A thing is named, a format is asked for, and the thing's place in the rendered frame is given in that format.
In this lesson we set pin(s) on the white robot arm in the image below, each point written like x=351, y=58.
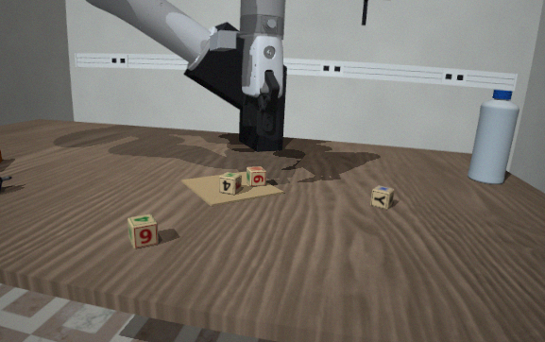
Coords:
x=175, y=30

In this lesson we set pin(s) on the white plastic bottle with blue cap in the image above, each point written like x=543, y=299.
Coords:
x=494, y=137

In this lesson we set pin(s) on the beige letter block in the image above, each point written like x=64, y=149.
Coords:
x=382, y=197

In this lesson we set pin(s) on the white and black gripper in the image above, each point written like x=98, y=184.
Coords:
x=261, y=69

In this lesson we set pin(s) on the tan flat mat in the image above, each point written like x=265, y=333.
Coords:
x=208, y=189

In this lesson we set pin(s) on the beige toy block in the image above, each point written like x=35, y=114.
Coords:
x=256, y=176

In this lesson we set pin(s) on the wooden toy block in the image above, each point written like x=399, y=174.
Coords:
x=230, y=183
x=143, y=231

